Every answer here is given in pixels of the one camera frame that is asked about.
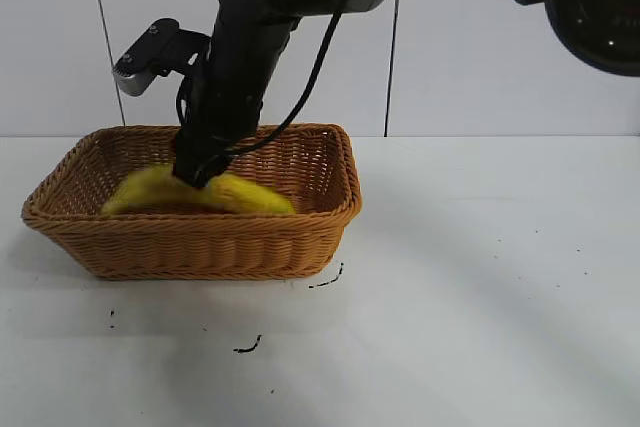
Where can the brown woven wicker basket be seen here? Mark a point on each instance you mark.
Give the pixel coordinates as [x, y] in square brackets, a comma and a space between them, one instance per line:
[200, 247]

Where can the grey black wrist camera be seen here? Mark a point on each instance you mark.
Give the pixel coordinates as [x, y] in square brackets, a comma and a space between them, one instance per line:
[150, 54]

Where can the yellow banana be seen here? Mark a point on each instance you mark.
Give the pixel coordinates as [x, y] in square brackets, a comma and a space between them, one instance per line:
[252, 198]

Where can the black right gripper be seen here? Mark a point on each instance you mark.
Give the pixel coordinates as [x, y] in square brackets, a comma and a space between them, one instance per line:
[227, 102]

